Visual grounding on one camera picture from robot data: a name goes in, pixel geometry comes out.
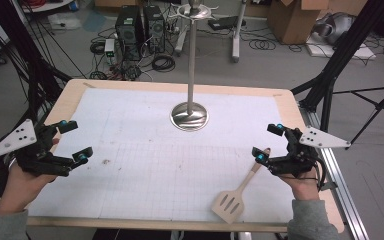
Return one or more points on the black tripod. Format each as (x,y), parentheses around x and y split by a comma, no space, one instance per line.
(378,106)

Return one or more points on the black flat device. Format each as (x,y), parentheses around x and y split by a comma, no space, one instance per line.
(225,22)

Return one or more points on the silver rounded device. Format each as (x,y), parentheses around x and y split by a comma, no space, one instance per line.
(335,26)

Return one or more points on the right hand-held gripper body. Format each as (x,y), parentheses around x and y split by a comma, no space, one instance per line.
(296,160)

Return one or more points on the white power box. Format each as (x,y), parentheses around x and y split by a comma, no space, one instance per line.
(110,46)

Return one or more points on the beige slotted spatula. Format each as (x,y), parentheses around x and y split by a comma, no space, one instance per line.
(246,181)

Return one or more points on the person's left hand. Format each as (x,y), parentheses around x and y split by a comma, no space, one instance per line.
(20,190)

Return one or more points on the white foam board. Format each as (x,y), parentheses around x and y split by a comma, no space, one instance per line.
(343,51)

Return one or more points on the cardboard box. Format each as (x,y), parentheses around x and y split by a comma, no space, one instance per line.
(293,21)

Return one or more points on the person's right hand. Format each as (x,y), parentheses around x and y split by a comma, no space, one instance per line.
(303,188)

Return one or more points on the metal utensil stand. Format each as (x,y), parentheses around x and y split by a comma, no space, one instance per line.
(190,66)

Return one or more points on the black frame post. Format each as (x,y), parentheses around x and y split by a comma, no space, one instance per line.
(343,50)
(23,50)

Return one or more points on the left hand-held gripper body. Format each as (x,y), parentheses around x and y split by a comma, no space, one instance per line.
(40,160)

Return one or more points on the white grid mat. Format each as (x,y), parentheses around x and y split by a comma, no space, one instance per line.
(146,150)

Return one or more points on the white stand leg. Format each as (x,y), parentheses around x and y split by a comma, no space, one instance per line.
(236,36)
(181,38)

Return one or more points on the aluminium rail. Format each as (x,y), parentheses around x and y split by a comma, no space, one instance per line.
(343,193)

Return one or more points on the black computer tower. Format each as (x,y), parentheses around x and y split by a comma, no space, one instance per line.
(128,31)
(154,28)

